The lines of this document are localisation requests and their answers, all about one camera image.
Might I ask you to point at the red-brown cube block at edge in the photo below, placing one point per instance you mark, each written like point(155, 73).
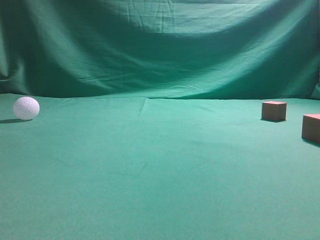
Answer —
point(311, 128)

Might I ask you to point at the green cloth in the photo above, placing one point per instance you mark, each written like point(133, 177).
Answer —
point(150, 124)

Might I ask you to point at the white dimpled golf ball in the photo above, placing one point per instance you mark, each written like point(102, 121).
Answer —
point(26, 108)

